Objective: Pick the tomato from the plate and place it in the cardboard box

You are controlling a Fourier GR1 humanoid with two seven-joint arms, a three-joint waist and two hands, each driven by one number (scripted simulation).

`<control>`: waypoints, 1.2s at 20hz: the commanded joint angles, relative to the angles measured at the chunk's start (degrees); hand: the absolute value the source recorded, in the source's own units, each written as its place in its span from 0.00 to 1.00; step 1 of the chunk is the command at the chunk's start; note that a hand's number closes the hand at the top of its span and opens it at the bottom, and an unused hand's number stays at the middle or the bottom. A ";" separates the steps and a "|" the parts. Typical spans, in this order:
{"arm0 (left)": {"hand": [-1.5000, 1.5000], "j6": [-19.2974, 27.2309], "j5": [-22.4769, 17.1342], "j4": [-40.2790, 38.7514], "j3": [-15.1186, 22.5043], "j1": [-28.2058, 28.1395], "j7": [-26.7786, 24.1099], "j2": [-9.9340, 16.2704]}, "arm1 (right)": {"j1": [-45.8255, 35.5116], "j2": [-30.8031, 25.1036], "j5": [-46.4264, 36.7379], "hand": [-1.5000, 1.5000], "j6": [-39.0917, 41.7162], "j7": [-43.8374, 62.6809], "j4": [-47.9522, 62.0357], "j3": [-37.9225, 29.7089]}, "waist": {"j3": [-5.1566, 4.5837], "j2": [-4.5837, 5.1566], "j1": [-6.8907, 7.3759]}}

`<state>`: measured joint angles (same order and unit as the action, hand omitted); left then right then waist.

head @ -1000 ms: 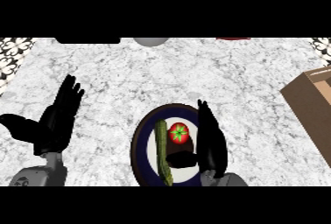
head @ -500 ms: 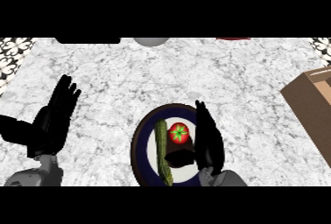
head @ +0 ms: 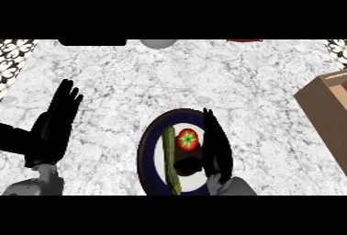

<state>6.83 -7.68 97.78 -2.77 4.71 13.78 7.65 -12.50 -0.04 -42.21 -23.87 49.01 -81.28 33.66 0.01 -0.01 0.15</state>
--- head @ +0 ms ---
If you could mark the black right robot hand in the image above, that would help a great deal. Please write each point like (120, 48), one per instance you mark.
(216, 147)

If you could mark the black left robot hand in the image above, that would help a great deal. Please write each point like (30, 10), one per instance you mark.
(52, 131)

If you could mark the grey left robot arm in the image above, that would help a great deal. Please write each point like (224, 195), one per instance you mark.
(38, 183)

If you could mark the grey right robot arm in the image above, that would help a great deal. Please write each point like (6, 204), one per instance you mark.
(230, 185)

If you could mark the red tomato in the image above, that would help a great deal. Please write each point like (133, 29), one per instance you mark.
(188, 139)

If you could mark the dark blue white plate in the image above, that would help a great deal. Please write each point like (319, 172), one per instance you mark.
(155, 159)

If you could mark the brown cardboard box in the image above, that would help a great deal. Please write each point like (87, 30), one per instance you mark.
(326, 113)

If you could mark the green cucumber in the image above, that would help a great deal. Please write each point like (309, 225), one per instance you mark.
(170, 159)

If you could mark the black flat appliance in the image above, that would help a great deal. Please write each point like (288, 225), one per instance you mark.
(92, 42)

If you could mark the dark red object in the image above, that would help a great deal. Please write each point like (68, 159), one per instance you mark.
(244, 40)

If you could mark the grey round bowl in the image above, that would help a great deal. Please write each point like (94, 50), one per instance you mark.
(157, 43)

